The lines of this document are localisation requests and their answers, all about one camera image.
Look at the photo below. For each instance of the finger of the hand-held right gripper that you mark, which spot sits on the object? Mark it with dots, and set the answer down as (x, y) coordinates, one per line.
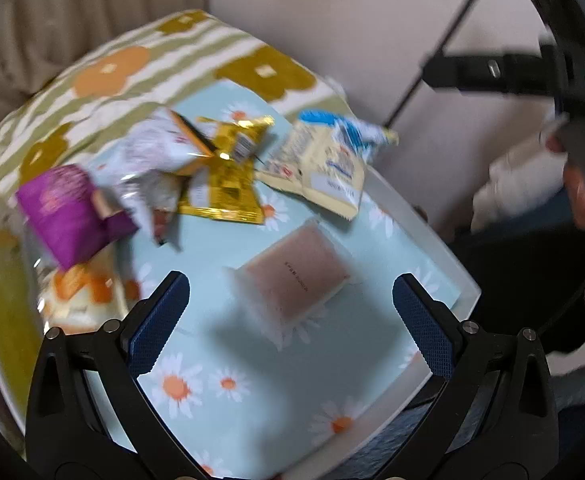
(492, 72)

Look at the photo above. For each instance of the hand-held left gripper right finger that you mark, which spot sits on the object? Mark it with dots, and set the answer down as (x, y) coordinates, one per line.
(422, 327)

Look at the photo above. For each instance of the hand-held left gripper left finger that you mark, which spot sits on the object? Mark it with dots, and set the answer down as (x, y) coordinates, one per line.
(157, 327)

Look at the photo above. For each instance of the translucent pinkish cake packet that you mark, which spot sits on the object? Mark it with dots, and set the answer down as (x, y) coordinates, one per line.
(297, 275)

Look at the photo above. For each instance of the green cardboard box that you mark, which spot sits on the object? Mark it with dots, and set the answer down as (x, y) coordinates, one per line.
(7, 320)

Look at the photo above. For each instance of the person's right hand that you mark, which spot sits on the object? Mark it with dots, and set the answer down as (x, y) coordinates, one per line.
(584, 205)

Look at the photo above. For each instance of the black stand pole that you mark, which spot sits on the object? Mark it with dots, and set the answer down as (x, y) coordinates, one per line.
(442, 40)

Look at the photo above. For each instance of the orange snack packet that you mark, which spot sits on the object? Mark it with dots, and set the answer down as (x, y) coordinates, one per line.
(80, 292)

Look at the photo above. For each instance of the white table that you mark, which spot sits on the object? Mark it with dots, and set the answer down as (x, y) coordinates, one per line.
(412, 225)

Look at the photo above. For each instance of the person's dark clothing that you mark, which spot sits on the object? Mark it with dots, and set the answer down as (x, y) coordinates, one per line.
(517, 280)

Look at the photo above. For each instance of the purple snack packet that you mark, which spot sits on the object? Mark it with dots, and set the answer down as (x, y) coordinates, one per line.
(67, 215)

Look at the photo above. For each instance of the gold snack packet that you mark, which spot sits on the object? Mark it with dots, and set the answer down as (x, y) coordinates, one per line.
(227, 180)

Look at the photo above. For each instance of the silver white snack packet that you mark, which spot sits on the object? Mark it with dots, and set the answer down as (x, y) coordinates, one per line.
(147, 150)

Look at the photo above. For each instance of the white and blue snack packet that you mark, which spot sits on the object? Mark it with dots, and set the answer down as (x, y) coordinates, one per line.
(317, 165)

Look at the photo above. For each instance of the green striped floral blanket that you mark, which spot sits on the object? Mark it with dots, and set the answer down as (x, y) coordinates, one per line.
(122, 70)

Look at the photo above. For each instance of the beige curtain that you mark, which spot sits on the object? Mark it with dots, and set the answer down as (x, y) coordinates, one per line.
(72, 10)

